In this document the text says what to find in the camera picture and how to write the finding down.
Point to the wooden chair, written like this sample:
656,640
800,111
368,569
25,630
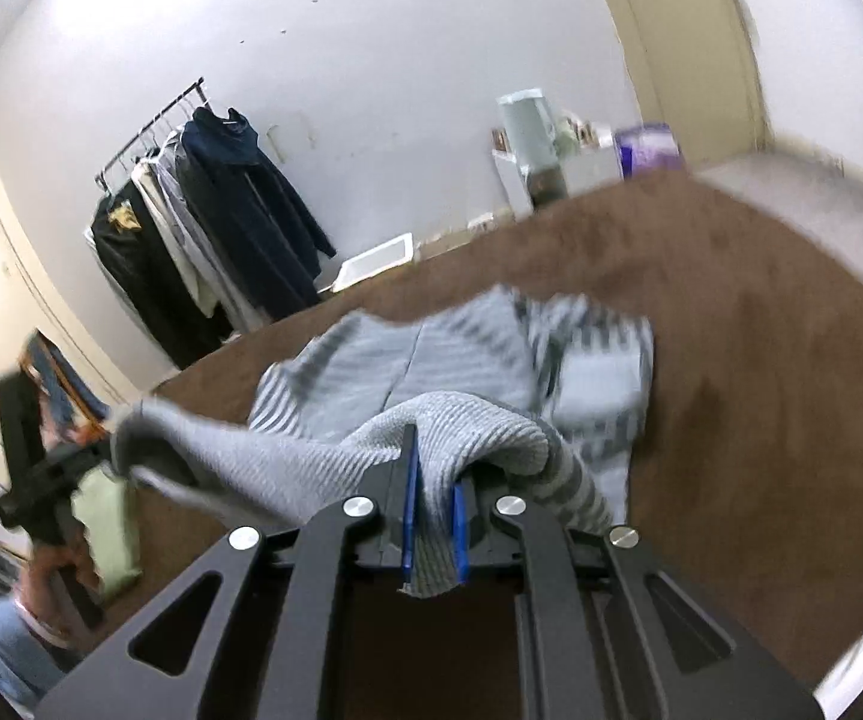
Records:
88,431

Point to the grey striped hoodie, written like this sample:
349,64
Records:
371,367

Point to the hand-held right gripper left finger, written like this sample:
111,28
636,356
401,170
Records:
410,510

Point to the white small cabinet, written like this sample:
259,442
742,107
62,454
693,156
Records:
510,184

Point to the metal clothes rack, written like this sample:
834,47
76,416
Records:
150,124

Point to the light grey hanging shirt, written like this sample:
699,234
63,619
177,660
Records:
195,240

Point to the cream hanging garment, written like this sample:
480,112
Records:
176,247

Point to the purple package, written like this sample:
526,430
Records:
647,151

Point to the person's left hand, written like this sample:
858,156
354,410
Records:
49,577

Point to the white storage bin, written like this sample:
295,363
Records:
371,264

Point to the navy hanging jacket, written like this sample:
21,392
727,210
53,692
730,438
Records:
251,202

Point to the white electric kettle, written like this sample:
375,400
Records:
529,127

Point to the cream door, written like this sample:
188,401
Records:
686,37
19,262

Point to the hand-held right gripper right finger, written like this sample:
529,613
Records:
460,532

